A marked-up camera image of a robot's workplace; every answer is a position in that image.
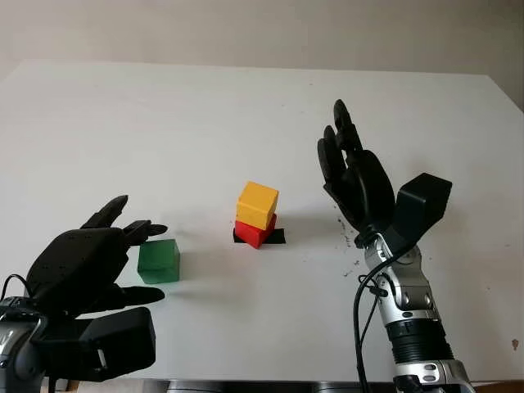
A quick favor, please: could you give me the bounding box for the green wooden cube block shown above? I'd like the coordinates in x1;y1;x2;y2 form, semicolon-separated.
137;238;182;285

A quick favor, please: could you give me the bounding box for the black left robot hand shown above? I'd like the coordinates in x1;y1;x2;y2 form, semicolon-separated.
25;194;169;319

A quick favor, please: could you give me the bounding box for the red wooden cube block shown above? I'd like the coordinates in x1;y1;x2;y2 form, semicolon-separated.
233;212;278;250

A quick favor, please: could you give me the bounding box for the black tape strip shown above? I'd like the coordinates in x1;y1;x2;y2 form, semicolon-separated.
232;227;287;246

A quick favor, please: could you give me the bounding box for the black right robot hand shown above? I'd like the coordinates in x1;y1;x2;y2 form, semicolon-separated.
316;98;397;250

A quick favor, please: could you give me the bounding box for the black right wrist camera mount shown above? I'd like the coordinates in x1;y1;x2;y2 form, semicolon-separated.
394;172;454;255

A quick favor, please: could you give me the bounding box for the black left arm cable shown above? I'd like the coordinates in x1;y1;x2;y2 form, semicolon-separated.
0;273;34;305

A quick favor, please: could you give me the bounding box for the yellow wooden cube block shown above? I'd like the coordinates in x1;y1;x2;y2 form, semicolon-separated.
235;180;281;228

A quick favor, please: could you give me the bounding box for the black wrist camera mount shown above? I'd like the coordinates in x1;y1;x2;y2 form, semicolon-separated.
394;172;454;255
31;305;157;384

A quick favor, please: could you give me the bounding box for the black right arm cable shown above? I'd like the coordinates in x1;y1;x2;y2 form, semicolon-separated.
351;252;410;393

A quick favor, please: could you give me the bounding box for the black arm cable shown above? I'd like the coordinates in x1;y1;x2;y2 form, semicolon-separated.
351;252;410;393
0;273;34;305

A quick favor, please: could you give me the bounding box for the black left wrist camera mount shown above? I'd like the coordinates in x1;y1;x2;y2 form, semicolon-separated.
31;305;157;384

